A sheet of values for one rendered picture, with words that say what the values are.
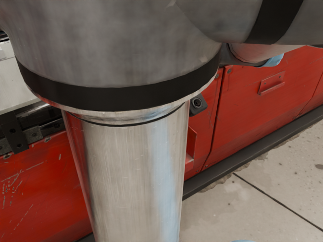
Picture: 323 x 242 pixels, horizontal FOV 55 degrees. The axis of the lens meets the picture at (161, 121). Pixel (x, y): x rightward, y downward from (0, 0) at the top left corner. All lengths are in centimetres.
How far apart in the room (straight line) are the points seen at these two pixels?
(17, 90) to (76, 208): 61
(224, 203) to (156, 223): 142
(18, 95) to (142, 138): 52
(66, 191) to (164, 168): 91
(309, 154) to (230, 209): 64
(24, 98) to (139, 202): 48
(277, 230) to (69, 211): 98
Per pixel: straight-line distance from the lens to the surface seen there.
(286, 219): 170
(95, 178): 21
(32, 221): 115
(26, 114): 84
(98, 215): 25
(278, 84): 150
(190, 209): 162
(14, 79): 73
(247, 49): 40
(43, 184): 103
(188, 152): 90
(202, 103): 67
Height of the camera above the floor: 138
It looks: 43 degrees down
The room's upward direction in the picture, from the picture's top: straight up
